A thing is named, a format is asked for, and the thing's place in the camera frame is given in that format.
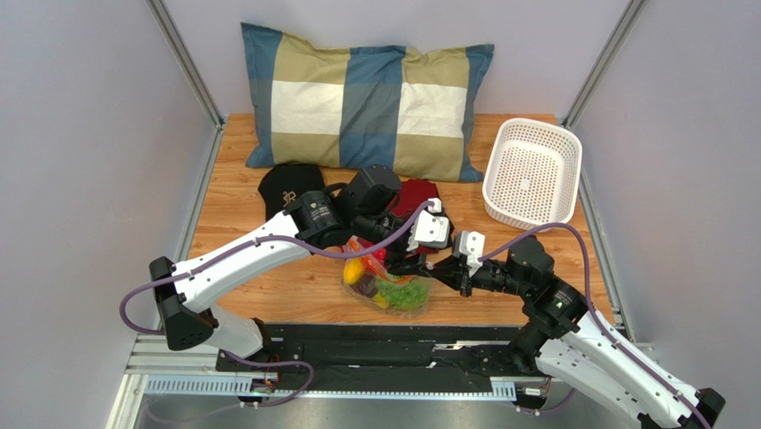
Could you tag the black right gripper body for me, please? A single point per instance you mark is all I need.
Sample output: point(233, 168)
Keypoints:
point(464, 280)

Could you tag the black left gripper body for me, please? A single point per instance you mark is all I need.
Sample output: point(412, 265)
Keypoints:
point(396, 255)

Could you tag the red apple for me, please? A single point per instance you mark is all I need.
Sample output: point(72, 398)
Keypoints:
point(376, 259)

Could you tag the green grape bunch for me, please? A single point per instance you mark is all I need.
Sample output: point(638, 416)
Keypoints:
point(407, 296)

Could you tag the clear zip bag orange zipper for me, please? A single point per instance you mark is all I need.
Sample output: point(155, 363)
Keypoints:
point(384, 275)

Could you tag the dark purple date fruit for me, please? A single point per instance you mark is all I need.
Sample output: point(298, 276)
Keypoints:
point(366, 286)

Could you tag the yellow pear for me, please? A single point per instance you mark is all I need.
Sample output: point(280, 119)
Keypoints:
point(353, 272)

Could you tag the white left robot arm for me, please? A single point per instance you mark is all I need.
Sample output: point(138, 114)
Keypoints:
point(315, 222)

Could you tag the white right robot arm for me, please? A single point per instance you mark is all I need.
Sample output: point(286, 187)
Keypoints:
point(567, 339)

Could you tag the black folded cloth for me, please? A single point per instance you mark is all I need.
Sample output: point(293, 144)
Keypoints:
point(443, 205)

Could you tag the dark red folded cloth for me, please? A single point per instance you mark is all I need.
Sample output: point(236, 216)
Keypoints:
point(412, 193)

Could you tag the white perforated plastic basket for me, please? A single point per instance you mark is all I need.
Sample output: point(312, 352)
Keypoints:
point(533, 174)

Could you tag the black cap with letter R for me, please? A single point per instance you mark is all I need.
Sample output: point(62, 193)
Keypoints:
point(284, 183)

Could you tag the blue beige checkered pillow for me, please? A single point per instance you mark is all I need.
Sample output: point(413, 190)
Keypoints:
point(356, 107)

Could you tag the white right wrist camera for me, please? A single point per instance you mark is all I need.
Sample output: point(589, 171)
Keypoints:
point(468, 249)

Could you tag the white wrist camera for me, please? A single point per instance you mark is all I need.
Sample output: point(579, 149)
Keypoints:
point(431, 227)
point(468, 249)

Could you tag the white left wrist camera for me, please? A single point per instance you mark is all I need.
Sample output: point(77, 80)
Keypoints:
point(431, 227)

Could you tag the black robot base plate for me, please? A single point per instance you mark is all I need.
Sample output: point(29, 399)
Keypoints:
point(394, 358)

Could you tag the aluminium frame rail base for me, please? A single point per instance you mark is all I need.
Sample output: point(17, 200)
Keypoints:
point(208, 371)

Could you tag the right aluminium corner post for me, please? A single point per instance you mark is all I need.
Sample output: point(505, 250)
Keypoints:
point(606, 57)

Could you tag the aluminium corner post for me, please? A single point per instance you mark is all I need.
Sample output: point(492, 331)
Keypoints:
point(606, 57)
point(171, 32)

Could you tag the left aluminium corner post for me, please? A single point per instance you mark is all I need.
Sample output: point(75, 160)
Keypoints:
point(171, 32)

